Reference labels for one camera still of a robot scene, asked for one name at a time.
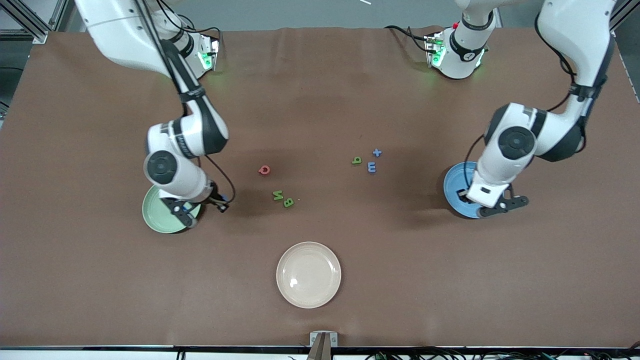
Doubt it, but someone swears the green plate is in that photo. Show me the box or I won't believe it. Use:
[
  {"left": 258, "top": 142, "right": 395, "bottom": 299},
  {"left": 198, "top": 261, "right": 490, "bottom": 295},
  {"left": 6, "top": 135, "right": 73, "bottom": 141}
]
[{"left": 142, "top": 185, "right": 202, "bottom": 234}]

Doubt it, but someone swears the blue plate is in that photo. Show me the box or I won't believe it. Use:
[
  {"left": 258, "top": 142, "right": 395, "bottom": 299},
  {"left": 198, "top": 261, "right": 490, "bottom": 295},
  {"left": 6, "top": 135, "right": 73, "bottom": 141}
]
[{"left": 443, "top": 161, "right": 493, "bottom": 220}]

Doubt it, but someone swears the beige plate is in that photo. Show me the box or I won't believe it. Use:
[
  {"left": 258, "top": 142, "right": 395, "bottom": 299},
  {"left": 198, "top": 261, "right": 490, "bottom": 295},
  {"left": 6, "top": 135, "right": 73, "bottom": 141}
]
[{"left": 276, "top": 241, "right": 342, "bottom": 309}]

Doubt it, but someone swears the brown table mat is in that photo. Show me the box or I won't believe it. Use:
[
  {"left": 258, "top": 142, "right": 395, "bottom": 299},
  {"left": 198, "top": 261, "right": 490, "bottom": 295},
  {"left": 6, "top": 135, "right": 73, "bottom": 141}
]
[{"left": 0, "top": 26, "right": 640, "bottom": 348}]

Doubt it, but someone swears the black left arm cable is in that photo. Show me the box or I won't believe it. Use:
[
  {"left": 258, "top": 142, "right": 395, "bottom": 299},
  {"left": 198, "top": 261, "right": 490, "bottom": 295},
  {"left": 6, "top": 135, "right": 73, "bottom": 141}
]
[{"left": 464, "top": 12, "right": 608, "bottom": 193}]

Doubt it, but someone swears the black cable bundle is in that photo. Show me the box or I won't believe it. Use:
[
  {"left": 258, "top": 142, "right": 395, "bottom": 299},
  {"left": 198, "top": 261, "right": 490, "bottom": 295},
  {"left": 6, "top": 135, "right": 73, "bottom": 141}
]
[{"left": 365, "top": 341, "right": 640, "bottom": 360}]

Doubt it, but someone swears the black base cable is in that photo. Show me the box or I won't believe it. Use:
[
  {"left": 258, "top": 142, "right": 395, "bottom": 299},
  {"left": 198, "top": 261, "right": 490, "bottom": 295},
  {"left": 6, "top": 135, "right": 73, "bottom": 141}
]
[
  {"left": 186, "top": 22, "right": 222, "bottom": 38},
  {"left": 384, "top": 25, "right": 432, "bottom": 53}
]

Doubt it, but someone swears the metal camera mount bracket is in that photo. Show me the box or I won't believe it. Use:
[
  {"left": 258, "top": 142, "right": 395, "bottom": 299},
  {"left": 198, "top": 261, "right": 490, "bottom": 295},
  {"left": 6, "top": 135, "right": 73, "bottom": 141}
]
[{"left": 309, "top": 331, "right": 339, "bottom": 360}]

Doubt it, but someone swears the aluminium frame profile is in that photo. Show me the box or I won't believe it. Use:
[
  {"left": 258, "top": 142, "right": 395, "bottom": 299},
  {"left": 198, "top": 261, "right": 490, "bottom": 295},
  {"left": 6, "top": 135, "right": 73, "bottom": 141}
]
[
  {"left": 0, "top": 0, "right": 68, "bottom": 45},
  {"left": 611, "top": 0, "right": 640, "bottom": 32}
]

